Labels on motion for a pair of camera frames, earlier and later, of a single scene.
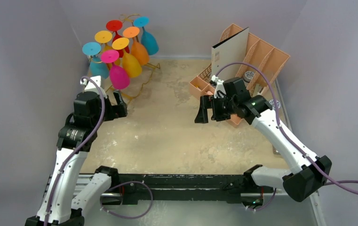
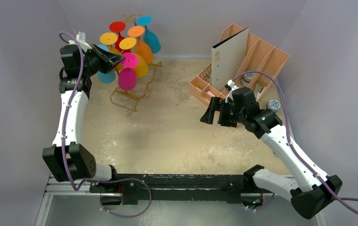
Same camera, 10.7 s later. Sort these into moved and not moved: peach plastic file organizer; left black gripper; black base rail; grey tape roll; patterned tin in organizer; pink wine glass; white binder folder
Moved: left black gripper; pink wine glass
Not moved: grey tape roll; black base rail; white binder folder; peach plastic file organizer; patterned tin in organizer
